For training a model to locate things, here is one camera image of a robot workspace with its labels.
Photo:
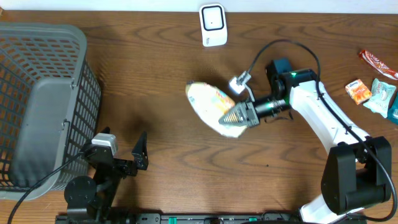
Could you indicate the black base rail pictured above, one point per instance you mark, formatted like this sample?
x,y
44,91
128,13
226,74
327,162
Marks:
x,y
155,218

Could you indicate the large snack chip bag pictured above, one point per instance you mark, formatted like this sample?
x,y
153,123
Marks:
x,y
210,104

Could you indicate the white barcode scanner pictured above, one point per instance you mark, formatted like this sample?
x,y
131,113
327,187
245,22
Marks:
x,y
213,25

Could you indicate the mint green wipes packet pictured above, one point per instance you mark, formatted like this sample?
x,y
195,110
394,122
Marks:
x,y
382,93

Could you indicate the grey plastic basket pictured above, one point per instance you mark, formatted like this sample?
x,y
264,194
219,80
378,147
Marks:
x,y
50,101

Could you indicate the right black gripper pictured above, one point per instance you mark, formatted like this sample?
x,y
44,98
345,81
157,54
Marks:
x,y
247,112

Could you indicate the teal mouthwash bottle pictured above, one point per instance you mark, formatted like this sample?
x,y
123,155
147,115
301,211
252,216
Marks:
x,y
392,114

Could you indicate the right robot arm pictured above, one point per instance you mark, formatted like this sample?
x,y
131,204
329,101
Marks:
x,y
357,173

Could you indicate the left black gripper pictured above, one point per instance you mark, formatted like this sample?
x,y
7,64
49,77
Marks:
x,y
140,163

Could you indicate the orange red snack bar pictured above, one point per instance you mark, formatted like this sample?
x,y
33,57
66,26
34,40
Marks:
x,y
377,64

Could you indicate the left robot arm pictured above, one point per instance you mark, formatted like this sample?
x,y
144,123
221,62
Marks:
x,y
90,199

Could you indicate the small orange tissue box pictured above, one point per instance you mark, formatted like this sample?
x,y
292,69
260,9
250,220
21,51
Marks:
x,y
358,91

